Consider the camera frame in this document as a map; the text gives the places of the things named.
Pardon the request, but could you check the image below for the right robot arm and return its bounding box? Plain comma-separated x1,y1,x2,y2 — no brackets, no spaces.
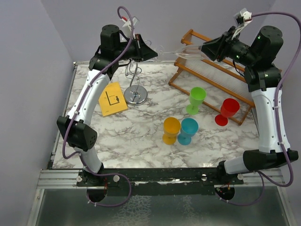
199,26,299,184

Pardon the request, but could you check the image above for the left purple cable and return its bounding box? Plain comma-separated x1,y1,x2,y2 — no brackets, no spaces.
61,6,135,208

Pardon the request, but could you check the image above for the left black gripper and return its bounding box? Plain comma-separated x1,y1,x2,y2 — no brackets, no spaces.
114,33,158,62

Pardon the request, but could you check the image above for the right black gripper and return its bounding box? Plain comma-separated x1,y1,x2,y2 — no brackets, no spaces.
198,26,258,67

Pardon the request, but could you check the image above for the yellow plastic wine glass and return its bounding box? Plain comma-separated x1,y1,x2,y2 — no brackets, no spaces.
162,117,181,145

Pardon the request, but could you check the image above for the wooden shelf rack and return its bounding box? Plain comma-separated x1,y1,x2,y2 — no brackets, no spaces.
168,29,282,125

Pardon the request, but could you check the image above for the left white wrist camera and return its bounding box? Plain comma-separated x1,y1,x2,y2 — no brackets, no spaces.
121,16,139,38

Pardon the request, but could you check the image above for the green plastic wine glass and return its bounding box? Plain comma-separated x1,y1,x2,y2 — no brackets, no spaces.
186,87,206,115

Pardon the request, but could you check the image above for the clear wine glass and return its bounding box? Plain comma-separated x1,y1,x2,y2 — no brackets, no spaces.
158,45,209,60

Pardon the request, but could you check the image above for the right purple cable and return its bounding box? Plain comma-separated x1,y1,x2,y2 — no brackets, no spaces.
221,11,301,207

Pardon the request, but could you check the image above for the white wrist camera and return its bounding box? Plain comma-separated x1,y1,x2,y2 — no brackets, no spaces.
121,16,139,38
232,8,252,39

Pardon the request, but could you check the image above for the purple cable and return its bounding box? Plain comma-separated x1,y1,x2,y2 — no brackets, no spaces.
221,11,301,207
61,6,135,208

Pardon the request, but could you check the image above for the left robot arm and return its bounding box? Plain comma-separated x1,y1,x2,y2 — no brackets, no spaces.
56,24,157,186

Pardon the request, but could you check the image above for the yellow book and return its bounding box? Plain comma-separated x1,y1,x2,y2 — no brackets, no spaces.
98,82,128,117

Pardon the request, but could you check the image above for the red plastic wine glass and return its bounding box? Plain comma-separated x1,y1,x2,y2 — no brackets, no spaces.
214,98,240,126

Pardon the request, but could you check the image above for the blue plastic wine glass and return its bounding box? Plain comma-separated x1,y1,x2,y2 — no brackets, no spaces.
177,118,199,145

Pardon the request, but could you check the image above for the chrome wine glass rack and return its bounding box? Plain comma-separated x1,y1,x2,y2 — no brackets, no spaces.
124,42,148,106

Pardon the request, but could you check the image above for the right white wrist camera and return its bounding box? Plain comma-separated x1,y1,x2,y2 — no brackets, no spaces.
232,8,252,39

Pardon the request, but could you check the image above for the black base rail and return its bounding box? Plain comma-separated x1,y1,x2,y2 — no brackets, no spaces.
77,167,243,196

